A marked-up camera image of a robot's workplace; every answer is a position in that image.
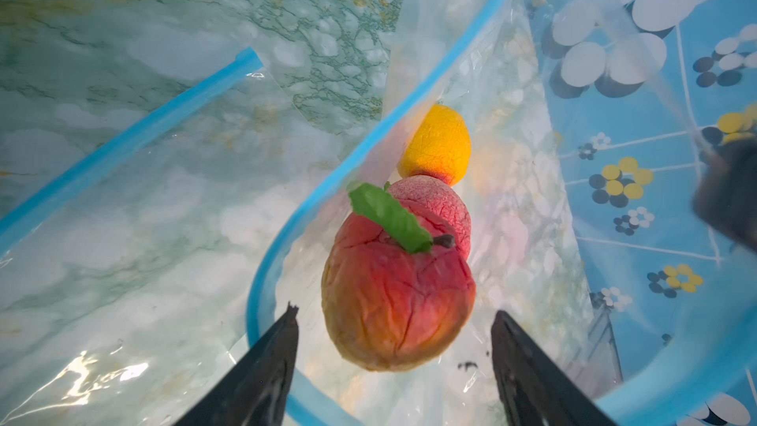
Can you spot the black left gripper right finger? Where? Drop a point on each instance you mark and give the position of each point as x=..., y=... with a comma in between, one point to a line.
x=532, y=388

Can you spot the yellow round peach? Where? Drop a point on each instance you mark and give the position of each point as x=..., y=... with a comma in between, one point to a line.
x=440, y=148

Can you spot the pink fuzzy peach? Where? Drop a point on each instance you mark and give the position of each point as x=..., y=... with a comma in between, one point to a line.
x=440, y=199

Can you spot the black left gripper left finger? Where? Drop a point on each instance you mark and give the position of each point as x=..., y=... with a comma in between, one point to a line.
x=255, y=391

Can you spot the clear zip bag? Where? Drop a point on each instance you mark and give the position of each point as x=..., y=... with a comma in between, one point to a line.
x=124, y=282
x=593, y=123

